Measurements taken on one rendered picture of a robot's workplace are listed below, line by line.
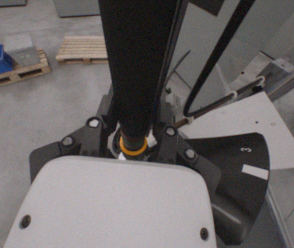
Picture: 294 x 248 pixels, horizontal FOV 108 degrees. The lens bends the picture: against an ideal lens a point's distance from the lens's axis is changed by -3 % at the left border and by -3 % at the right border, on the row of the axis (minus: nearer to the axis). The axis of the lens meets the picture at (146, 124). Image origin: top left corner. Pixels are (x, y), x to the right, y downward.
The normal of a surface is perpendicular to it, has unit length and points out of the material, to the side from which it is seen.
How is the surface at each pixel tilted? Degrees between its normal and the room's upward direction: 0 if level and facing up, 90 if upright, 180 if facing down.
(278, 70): 90
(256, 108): 50
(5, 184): 0
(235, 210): 35
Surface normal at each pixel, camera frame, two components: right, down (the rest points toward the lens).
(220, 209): -0.35, -0.76
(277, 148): -0.69, -0.41
